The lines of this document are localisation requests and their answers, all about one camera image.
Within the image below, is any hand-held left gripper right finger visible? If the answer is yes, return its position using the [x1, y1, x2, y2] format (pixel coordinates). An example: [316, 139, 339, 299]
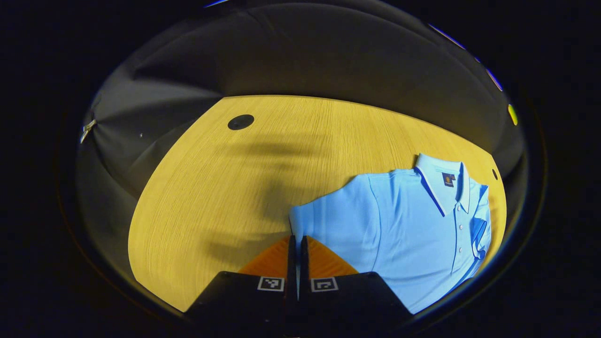
[299, 235, 415, 338]

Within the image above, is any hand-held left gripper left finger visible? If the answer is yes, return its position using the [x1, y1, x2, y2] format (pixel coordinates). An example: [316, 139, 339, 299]
[185, 235, 298, 338]

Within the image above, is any light blue T-shirt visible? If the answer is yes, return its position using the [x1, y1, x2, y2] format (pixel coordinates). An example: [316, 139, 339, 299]
[288, 153, 492, 314]

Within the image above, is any black backdrop cloth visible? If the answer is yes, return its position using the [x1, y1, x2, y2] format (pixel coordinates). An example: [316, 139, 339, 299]
[75, 0, 527, 282]

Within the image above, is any silver cloth clip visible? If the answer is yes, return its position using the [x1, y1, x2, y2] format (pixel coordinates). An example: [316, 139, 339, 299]
[80, 119, 97, 144]

